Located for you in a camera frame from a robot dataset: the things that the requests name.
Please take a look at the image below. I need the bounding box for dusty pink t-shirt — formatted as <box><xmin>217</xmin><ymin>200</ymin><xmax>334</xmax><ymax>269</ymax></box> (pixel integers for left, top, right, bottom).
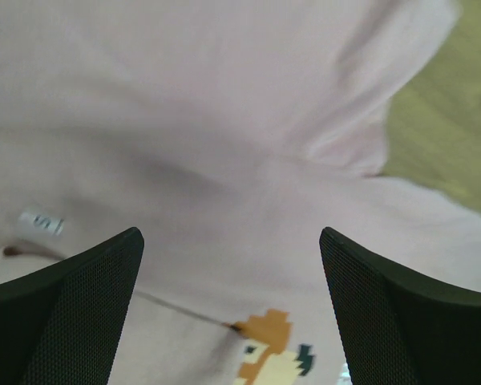
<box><xmin>0</xmin><ymin>1</ymin><xmax>481</xmax><ymax>384</ymax></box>

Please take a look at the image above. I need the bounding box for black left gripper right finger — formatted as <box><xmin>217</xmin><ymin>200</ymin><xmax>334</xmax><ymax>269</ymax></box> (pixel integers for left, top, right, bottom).
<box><xmin>319</xmin><ymin>227</ymin><xmax>481</xmax><ymax>385</ymax></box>

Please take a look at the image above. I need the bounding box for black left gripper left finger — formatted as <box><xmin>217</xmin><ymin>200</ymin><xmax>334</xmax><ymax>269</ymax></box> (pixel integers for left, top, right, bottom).
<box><xmin>0</xmin><ymin>228</ymin><xmax>144</xmax><ymax>385</ymax></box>

